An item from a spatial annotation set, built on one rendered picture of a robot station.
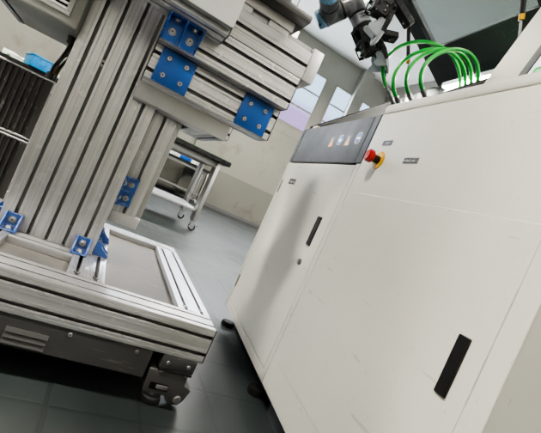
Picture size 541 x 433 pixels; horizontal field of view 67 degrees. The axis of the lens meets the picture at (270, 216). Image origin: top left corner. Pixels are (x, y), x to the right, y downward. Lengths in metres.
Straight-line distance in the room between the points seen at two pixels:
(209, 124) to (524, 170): 0.78
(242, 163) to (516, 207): 9.35
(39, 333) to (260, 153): 9.27
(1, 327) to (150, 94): 0.65
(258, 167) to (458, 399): 9.53
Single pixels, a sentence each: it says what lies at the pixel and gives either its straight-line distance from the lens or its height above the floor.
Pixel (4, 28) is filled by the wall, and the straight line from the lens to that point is 9.96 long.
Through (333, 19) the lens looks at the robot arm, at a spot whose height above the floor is 1.32.
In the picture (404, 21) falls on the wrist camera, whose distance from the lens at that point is 1.65.
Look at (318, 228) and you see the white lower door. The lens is 1.32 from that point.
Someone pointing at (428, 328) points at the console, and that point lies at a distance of 0.80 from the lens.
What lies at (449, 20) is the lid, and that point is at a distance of 2.10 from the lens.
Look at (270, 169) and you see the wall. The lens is 10.19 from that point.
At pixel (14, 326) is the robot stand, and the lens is 1.04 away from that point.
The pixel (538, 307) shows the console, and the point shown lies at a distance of 0.68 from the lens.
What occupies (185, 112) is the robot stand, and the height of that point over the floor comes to 0.70.
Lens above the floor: 0.56
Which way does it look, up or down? 1 degrees down
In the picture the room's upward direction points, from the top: 24 degrees clockwise
